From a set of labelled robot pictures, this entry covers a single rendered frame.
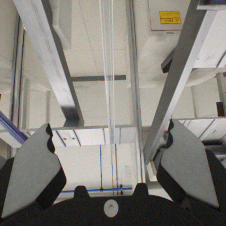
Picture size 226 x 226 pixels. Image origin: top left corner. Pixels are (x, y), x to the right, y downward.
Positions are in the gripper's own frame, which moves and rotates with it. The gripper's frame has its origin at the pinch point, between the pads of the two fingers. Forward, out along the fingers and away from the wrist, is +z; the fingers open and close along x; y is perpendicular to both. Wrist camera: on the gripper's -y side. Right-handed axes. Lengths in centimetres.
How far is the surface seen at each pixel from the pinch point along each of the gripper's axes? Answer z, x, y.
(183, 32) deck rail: 17.7, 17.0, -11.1
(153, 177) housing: 19, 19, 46
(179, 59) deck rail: 16.8, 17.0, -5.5
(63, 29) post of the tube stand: 12.8, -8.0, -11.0
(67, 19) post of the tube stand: 16.7, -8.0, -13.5
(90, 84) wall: 204, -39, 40
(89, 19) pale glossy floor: 116, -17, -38
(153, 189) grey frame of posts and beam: 17, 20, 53
